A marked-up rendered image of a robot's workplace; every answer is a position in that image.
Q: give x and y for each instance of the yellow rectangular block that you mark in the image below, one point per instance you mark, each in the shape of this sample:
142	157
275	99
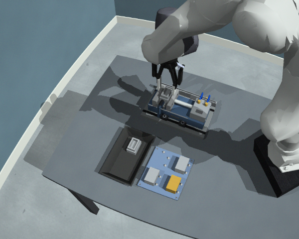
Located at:
173	184

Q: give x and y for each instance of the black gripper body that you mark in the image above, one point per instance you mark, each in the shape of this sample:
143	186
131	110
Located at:
173	63

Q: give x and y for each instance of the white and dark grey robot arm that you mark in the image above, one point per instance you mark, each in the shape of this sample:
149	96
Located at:
270	26

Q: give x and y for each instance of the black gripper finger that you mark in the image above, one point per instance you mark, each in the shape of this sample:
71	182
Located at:
157	75
176	80

